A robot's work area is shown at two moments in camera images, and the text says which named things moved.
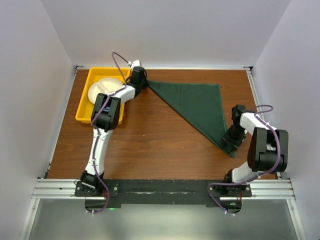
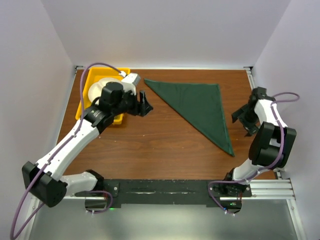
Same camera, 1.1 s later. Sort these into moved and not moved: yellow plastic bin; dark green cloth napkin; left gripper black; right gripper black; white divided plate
Moved: left gripper black; right gripper black
Not moved: dark green cloth napkin; white divided plate; yellow plastic bin
